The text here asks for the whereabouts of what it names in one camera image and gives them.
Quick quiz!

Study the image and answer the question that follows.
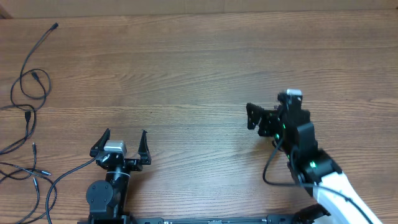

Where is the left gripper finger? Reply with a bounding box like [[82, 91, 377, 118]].
[[90, 128, 111, 157], [138, 130, 152, 165]]

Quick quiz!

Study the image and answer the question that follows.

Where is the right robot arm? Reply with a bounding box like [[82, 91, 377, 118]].
[[246, 90, 380, 223]]

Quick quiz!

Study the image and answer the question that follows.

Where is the black USB cable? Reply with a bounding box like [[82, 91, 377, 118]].
[[0, 22, 59, 112], [0, 104, 37, 156]]

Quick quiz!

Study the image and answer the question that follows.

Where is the black silver-tipped cable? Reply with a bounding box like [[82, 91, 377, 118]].
[[0, 142, 58, 224]]

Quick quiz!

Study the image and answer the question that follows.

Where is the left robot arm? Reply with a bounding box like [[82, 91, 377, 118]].
[[86, 129, 152, 224]]

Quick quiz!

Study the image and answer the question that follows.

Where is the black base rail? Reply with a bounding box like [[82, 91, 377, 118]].
[[77, 203, 330, 224]]

